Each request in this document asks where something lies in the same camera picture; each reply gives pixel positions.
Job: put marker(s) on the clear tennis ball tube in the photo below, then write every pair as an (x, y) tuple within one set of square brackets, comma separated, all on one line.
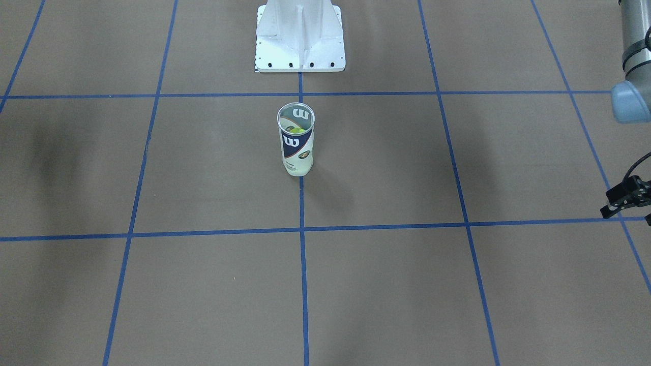
[(297, 150)]

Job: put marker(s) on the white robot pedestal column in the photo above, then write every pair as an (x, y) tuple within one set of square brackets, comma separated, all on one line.
[(299, 37)]

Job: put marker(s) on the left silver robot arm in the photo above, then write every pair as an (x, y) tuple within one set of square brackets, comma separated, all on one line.
[(630, 101)]

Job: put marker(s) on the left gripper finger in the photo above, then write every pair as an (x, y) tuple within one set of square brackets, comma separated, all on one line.
[(631, 192)]

